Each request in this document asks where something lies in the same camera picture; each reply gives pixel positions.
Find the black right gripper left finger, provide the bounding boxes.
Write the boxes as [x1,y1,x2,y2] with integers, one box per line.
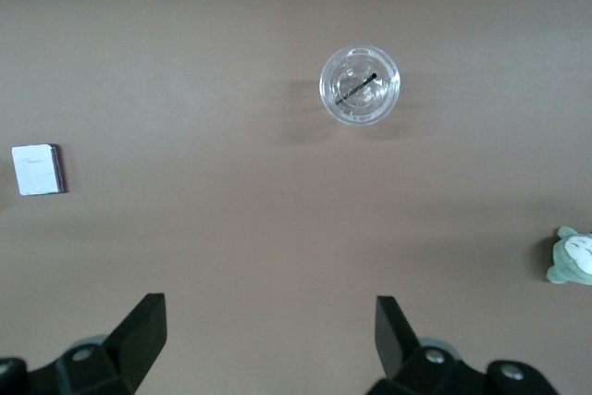
[0,292,167,395]

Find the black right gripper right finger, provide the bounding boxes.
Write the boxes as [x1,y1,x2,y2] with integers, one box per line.
[364,295,561,395]

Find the lavender rectangular card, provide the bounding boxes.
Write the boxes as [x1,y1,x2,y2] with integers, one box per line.
[11,143,68,196]

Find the grey totoro plush toy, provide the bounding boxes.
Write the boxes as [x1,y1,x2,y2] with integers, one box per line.
[546,225,592,286]

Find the clear plastic cup with lid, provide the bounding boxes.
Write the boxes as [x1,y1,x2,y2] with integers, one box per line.
[318,44,401,127]

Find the black drinking straw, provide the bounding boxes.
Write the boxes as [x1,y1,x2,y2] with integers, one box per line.
[336,72,376,105]

